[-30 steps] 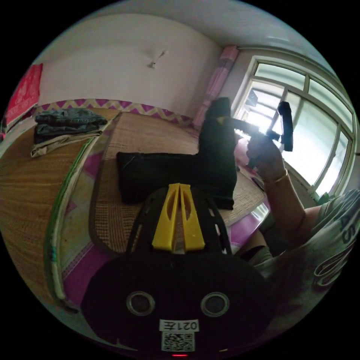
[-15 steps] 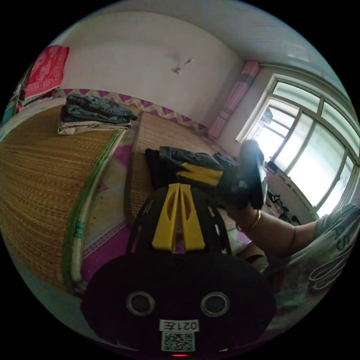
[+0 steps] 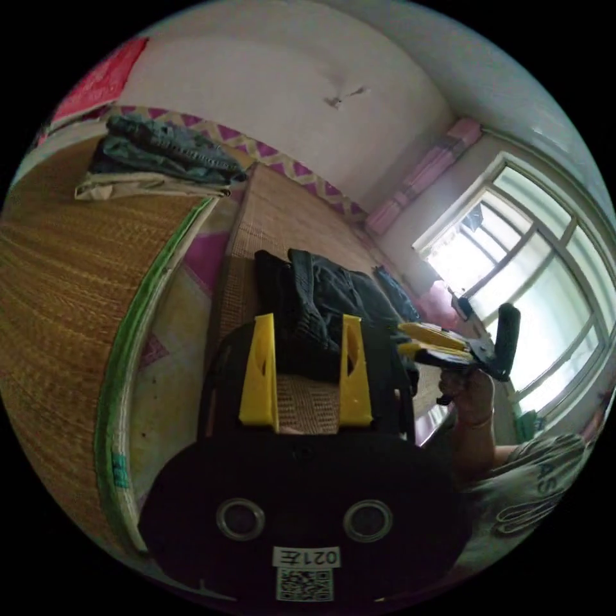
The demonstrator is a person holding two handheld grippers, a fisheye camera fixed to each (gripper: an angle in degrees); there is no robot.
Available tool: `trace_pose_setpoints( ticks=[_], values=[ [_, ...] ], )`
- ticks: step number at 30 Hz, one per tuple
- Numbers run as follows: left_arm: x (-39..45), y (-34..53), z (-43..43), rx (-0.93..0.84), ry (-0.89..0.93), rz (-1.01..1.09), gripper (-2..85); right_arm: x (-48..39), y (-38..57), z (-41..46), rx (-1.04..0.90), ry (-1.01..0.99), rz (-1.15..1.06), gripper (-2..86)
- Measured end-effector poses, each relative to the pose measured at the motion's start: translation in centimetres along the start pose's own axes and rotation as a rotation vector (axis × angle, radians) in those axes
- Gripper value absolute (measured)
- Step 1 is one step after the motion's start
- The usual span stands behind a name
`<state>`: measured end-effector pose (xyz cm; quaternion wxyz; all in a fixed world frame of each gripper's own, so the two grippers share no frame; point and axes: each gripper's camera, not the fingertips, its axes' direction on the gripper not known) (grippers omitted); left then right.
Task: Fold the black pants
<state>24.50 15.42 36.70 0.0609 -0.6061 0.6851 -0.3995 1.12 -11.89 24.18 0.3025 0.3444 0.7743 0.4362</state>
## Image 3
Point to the pile of clothes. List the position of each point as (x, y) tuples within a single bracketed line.
[(159, 154)]

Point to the bed with woven mat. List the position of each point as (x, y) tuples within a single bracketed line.
[(58, 298)]

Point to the dark blue garment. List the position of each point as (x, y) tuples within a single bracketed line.
[(397, 293)]

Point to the person's right hand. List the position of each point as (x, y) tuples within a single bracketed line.
[(469, 397)]

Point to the black pants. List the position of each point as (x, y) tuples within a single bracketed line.
[(308, 308)]

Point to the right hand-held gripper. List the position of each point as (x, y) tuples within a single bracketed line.
[(481, 358)]

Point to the window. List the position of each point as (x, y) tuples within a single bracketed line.
[(539, 289)]

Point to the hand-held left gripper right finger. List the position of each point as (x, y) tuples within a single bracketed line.
[(355, 390)]

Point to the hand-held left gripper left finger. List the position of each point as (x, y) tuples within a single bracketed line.
[(259, 385)]

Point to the pink curtain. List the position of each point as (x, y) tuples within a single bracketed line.
[(423, 178)]

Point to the person's right forearm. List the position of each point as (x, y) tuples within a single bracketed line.
[(479, 447)]

